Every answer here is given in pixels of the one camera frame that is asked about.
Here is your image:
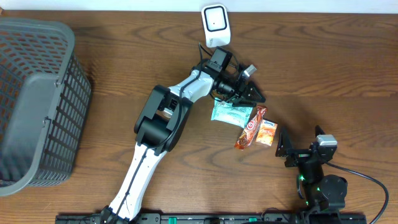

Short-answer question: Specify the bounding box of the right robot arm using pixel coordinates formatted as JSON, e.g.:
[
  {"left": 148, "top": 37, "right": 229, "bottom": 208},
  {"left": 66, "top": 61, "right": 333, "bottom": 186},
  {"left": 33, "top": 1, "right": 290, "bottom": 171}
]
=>
[{"left": 275, "top": 126, "right": 348, "bottom": 223}]

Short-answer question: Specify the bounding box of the orange tissue pack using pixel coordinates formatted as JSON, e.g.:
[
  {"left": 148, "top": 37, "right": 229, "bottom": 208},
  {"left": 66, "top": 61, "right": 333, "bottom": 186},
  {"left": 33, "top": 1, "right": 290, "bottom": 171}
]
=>
[{"left": 256, "top": 119, "right": 277, "bottom": 146}]

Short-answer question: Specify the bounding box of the teal wet wipes pack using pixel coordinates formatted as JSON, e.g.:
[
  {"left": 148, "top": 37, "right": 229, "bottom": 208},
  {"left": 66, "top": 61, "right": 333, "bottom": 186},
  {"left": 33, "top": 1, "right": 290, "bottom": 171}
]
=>
[{"left": 211, "top": 98, "right": 252, "bottom": 128}]

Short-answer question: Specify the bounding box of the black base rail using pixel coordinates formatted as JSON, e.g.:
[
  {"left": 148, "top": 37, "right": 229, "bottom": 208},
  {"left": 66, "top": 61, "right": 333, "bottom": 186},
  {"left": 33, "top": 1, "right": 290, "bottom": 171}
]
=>
[{"left": 55, "top": 212, "right": 368, "bottom": 224}]

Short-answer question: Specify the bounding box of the grey plastic mesh basket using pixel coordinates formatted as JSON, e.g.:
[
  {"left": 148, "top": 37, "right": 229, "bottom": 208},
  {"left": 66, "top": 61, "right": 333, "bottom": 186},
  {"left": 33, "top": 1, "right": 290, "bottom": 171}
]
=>
[{"left": 1, "top": 18, "right": 91, "bottom": 197}]

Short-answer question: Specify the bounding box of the white barcode scanner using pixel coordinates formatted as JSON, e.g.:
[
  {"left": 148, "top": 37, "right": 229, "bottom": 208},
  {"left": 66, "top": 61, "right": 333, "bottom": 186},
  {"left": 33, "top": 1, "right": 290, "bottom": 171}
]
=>
[{"left": 201, "top": 4, "right": 231, "bottom": 48}]

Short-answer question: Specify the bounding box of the red snack package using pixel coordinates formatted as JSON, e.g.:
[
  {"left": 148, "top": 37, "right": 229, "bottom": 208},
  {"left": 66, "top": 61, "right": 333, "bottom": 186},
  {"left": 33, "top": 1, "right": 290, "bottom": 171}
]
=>
[{"left": 234, "top": 106, "right": 267, "bottom": 150}]

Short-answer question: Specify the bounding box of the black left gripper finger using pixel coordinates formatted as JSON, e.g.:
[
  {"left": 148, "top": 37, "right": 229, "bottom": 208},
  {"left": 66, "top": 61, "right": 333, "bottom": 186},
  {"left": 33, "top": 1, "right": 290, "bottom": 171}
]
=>
[
  {"left": 232, "top": 99, "right": 257, "bottom": 108},
  {"left": 245, "top": 81, "right": 266, "bottom": 103}
]

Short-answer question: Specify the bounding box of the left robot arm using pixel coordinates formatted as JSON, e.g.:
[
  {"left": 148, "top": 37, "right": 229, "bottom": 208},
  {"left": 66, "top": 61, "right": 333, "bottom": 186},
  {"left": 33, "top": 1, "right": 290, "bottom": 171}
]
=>
[{"left": 100, "top": 47, "right": 266, "bottom": 223}]

